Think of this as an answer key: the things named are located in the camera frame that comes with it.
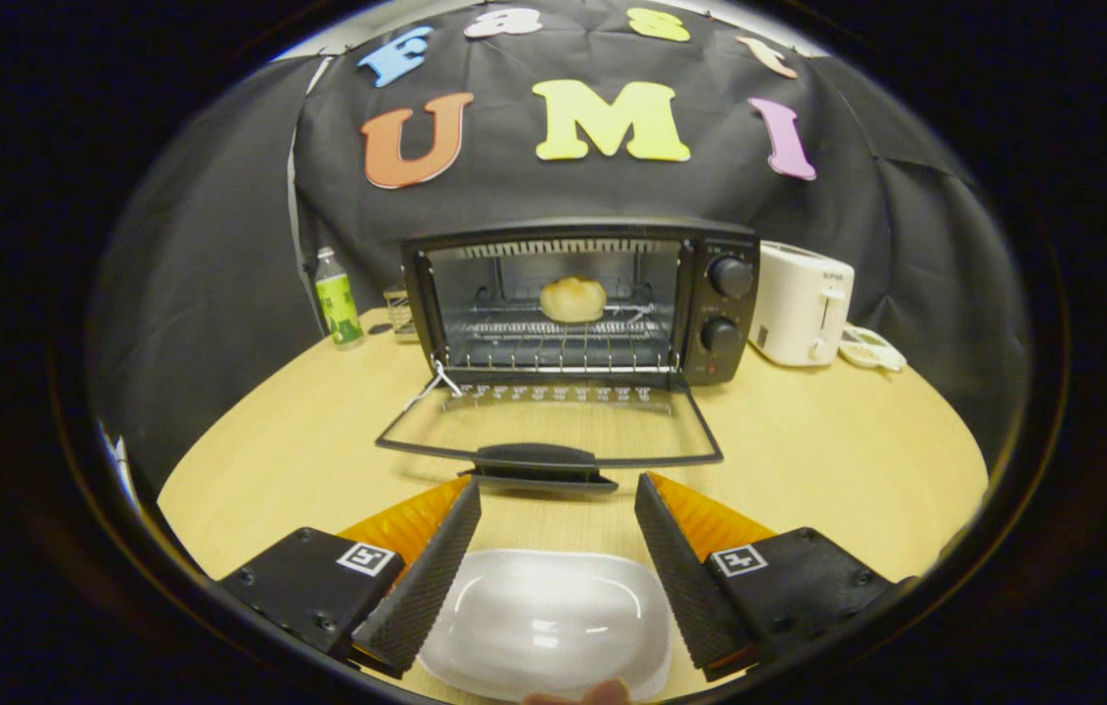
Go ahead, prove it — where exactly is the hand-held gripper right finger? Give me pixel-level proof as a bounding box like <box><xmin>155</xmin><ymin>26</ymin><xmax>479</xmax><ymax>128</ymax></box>
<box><xmin>633</xmin><ymin>472</ymin><xmax>916</xmax><ymax>682</ymax></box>

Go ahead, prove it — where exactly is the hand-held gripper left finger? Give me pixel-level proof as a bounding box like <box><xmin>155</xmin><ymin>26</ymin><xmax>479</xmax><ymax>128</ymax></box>
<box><xmin>218</xmin><ymin>477</ymin><xmax>484</xmax><ymax>679</ymax></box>

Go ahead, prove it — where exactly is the black toaster oven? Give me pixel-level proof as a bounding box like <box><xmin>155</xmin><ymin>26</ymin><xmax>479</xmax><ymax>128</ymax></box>
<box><xmin>375</xmin><ymin>217</ymin><xmax>761</xmax><ymax>494</ymax></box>

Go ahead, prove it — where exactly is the round bread bun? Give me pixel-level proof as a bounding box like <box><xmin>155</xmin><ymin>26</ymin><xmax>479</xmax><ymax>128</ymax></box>
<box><xmin>539</xmin><ymin>276</ymin><xmax>608</xmax><ymax>324</ymax></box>

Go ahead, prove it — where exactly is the white pop-up toaster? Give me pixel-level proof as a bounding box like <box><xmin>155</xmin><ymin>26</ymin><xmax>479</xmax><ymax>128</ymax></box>
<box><xmin>747</xmin><ymin>241</ymin><xmax>855</xmax><ymax>368</ymax></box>

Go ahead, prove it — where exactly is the white square plate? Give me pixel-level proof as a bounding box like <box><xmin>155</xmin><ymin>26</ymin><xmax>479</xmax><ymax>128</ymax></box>
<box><xmin>416</xmin><ymin>548</ymin><xmax>673</xmax><ymax>703</ymax></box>

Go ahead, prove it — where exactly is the green label plastic bottle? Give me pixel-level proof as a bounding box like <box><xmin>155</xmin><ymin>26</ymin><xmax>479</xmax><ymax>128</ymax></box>
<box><xmin>314</xmin><ymin>247</ymin><xmax>365</xmax><ymax>349</ymax></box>

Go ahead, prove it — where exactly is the divided white snack dish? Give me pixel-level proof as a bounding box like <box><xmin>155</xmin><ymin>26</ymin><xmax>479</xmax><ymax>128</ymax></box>
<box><xmin>839</xmin><ymin>325</ymin><xmax>907</xmax><ymax>372</ymax></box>

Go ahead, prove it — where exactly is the black backdrop cloth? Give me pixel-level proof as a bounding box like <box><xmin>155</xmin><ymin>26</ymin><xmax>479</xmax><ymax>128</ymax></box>
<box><xmin>88</xmin><ymin>0</ymin><xmax>1034</xmax><ymax>491</ymax></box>

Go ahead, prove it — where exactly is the small clear wire holder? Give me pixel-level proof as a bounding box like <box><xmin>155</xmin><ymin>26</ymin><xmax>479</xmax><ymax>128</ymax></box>
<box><xmin>383</xmin><ymin>284</ymin><xmax>420</xmax><ymax>342</ymax></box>

